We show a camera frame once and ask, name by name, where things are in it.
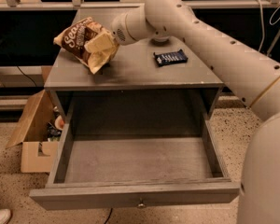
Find brown chip bag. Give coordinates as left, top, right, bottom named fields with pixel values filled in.
left=53, top=17, right=119, bottom=74

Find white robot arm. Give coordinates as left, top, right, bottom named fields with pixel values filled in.
left=111, top=0, right=280, bottom=224

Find grey open drawer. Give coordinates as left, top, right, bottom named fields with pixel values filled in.
left=30, top=111, right=240, bottom=210

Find grey wooden cabinet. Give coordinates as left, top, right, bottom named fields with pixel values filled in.
left=44, top=6, right=231, bottom=138

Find dark blue candy bar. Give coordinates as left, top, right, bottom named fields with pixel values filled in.
left=153, top=49, right=188, bottom=67

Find white bowl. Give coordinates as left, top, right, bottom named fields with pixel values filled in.
left=152, top=36, right=170, bottom=43

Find items inside cardboard box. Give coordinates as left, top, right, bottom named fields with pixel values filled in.
left=47, top=107, right=64, bottom=142

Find cardboard box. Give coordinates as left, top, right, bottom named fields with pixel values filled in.
left=6, top=90, right=58, bottom=173

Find white shoe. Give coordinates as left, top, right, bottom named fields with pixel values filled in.
left=0, top=209, right=11, bottom=224

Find black floor cable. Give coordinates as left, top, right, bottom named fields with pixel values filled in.
left=104, top=207, right=114, bottom=224

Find black wall cable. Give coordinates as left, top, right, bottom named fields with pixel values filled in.
left=16, top=65, right=39, bottom=88

